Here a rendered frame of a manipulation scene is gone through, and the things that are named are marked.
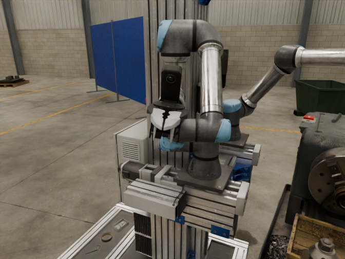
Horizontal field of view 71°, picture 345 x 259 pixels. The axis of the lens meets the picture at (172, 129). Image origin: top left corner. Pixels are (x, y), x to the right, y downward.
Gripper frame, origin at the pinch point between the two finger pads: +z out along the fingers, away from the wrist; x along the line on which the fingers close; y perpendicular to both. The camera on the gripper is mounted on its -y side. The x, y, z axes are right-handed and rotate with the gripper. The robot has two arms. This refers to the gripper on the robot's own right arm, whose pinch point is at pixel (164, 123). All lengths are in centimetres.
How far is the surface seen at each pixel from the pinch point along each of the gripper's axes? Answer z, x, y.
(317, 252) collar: -14, -49, 37
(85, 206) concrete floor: -176, 84, 171
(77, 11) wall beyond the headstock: -1247, 568, -88
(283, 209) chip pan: -113, -91, 93
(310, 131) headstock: -90, -78, 22
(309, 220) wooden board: -59, -75, 59
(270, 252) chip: -68, -67, 91
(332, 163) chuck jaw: -62, -77, 28
